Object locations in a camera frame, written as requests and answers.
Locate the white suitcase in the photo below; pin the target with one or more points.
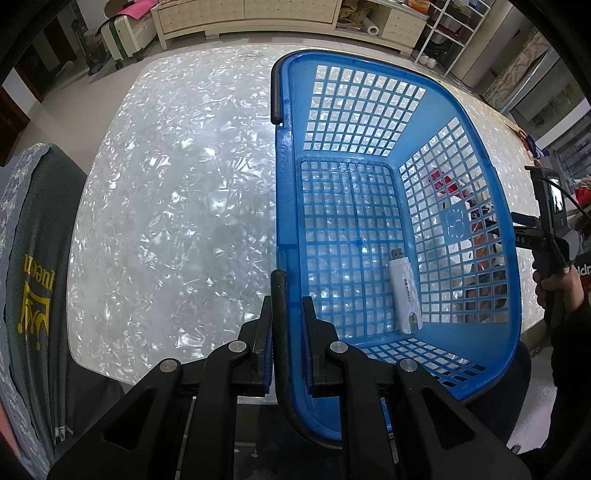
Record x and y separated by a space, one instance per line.
124 39

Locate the white USB stick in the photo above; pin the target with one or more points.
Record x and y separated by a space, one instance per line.
402 295

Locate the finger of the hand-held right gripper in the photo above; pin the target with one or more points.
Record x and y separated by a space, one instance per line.
524 217

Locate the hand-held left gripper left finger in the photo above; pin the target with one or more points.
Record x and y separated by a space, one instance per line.
267 344

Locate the white shelf rack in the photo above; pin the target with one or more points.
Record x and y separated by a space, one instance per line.
450 27

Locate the cream TV cabinet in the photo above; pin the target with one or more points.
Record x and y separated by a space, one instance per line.
277 16

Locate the red cloth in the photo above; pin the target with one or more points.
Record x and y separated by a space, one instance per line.
9 443

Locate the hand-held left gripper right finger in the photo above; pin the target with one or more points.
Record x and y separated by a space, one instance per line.
307 353

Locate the grey jersey with yellow print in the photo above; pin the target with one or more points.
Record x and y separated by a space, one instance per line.
41 230

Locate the orange packet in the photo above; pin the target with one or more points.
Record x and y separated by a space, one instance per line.
418 4

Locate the white tall cabinet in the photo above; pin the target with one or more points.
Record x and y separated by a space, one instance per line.
482 46

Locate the blue-grey patterned chair cover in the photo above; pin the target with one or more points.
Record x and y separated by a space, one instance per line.
10 207

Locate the blue plastic basket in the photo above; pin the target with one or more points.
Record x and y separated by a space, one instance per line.
286 207

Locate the pink board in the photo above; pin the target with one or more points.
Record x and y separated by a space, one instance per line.
122 10

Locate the patterned curtain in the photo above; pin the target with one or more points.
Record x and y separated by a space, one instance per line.
521 69

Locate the person's right hand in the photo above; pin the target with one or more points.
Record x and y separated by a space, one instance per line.
572 286

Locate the white paper roll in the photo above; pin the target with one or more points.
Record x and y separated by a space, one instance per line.
373 30

